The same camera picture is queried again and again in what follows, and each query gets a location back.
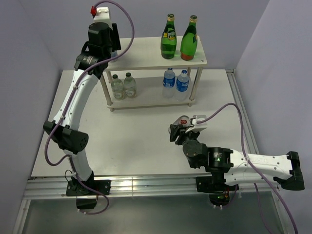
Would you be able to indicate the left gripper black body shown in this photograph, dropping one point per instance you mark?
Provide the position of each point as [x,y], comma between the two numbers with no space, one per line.
[108,53]

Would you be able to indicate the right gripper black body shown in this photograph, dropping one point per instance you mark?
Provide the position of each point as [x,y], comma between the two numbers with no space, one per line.
[184,136]

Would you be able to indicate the silver energy drink can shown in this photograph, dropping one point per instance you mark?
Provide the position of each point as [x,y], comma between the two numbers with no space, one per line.
[114,55]
[183,120]

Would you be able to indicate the water bottle blue cap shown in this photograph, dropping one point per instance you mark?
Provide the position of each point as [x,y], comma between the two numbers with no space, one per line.
[182,84]
[168,83]

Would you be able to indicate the water bottle blue cap front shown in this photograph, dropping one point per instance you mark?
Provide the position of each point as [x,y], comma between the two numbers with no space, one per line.
[168,83]

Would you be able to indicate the green glass bottle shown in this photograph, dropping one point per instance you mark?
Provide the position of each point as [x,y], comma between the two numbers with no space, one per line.
[168,39]
[189,41]

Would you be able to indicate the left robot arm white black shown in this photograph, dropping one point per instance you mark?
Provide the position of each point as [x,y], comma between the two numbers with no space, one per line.
[64,128]

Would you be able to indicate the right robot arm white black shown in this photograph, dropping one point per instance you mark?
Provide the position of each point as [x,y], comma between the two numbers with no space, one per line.
[230,167]

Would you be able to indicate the white two-tier wooden shelf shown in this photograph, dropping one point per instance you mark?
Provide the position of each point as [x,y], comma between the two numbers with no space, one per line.
[144,61]

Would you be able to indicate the clear soda water bottle left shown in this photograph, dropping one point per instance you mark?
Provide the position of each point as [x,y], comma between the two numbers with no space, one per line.
[117,87]

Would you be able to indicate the clear soda water bottle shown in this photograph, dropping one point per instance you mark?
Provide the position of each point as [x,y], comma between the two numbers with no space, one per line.
[117,87]
[130,86]

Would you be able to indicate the clear soda water bottle right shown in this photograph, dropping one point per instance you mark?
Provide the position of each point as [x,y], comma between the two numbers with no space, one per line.
[130,86]

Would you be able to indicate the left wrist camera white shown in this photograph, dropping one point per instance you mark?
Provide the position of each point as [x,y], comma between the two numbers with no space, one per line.
[101,14]

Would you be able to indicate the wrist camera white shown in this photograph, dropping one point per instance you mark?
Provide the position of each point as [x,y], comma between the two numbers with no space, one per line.
[101,14]
[195,125]

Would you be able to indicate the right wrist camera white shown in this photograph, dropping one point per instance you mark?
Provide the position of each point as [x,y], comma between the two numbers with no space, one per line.
[195,125]

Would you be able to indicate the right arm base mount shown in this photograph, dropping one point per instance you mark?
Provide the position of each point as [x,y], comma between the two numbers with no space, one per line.
[220,195]

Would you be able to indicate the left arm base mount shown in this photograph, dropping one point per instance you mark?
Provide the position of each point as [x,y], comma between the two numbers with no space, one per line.
[87,194]

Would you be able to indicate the aluminium frame rail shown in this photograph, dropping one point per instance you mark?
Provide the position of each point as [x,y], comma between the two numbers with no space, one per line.
[153,189]

